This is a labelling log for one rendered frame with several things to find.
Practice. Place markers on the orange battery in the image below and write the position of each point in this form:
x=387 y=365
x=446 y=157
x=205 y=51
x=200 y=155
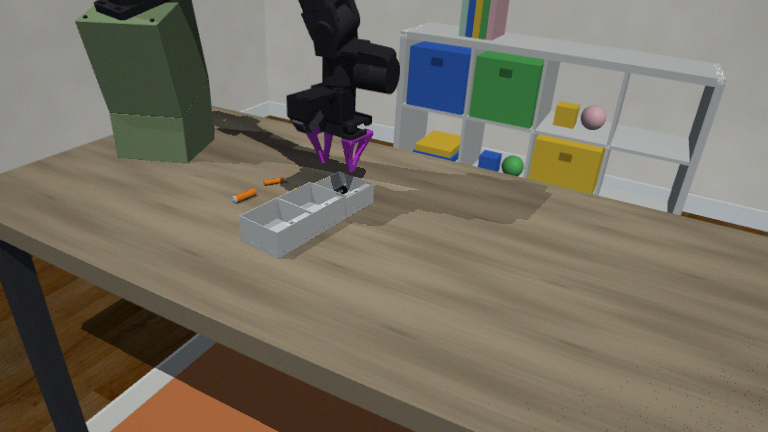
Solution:
x=244 y=195
x=274 y=181

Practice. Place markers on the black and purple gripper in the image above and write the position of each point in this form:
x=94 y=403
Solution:
x=349 y=133

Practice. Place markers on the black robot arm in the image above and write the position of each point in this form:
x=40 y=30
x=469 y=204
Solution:
x=334 y=33

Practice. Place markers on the grey three-compartment bin rack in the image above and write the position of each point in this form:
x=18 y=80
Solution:
x=270 y=236

